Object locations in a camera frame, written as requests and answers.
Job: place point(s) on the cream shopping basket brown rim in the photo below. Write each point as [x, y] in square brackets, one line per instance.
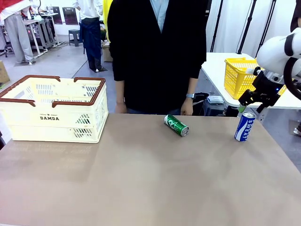
[47, 127]

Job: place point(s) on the person left hand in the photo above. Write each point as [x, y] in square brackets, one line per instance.
[187, 107]

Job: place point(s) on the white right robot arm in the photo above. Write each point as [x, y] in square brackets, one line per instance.
[275, 54]

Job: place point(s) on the dark grey stool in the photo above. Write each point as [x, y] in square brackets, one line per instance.
[214, 110]

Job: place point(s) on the dark poster board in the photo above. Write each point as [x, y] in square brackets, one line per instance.
[70, 16]
[57, 15]

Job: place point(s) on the brown cardboard box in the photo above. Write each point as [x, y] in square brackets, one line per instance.
[3, 73]

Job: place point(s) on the person torso black cardigan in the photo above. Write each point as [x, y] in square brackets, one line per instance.
[157, 58]

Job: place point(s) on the wet wipes pack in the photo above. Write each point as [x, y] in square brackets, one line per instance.
[215, 99]

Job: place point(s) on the blue white drink can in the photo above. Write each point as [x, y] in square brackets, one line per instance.
[244, 127]

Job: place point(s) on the white shoe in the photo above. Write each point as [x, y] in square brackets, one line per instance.
[297, 131]

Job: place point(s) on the person in dark clothes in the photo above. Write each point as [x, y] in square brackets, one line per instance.
[296, 14]

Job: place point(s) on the light blue wristwatch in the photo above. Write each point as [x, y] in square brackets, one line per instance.
[190, 96]

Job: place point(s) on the yellow hanging cloth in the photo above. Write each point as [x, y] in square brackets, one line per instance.
[106, 18]

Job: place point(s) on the white work desk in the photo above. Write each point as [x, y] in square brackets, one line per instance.
[41, 30]

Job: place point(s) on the black bag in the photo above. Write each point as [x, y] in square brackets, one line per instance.
[200, 97]

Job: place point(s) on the person left forearm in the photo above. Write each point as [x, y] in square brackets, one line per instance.
[193, 86]

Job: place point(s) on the yellow plastic basket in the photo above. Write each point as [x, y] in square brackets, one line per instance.
[237, 77]

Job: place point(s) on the white side table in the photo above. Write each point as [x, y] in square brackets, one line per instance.
[216, 70]

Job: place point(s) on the person right forearm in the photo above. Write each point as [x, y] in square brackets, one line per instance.
[120, 91]

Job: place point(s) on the person with blue apron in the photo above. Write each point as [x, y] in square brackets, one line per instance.
[90, 35]

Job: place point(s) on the thin black tripod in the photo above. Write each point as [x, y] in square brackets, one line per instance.
[216, 26]

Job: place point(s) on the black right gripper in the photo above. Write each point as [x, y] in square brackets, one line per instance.
[268, 90]

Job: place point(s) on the person right hand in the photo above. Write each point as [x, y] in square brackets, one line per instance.
[121, 108]

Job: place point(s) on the grey plastic stool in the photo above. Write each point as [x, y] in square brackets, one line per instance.
[74, 36]

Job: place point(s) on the person in grey trousers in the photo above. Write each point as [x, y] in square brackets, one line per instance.
[17, 35]

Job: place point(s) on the green drink can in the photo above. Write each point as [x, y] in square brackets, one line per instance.
[176, 126]

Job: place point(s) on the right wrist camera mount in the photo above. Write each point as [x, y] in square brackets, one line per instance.
[254, 71]

